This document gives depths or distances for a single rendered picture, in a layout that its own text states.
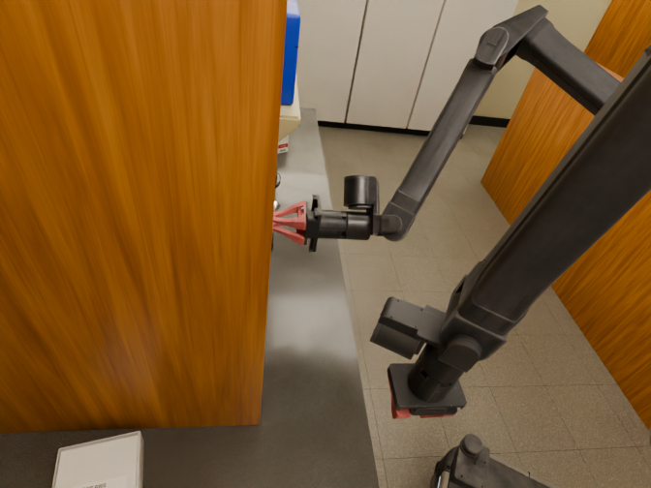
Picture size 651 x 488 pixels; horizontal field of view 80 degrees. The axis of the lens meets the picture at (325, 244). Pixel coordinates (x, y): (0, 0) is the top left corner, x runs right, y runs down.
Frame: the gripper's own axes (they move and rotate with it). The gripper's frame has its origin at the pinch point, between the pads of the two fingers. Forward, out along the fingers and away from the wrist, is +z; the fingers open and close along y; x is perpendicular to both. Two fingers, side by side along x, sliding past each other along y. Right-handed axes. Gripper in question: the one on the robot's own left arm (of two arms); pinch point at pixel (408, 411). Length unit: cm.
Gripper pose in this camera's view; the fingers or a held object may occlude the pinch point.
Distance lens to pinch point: 68.8
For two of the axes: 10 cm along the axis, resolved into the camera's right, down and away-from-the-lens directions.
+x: 0.9, 6.8, -7.2
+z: -1.6, 7.3, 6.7
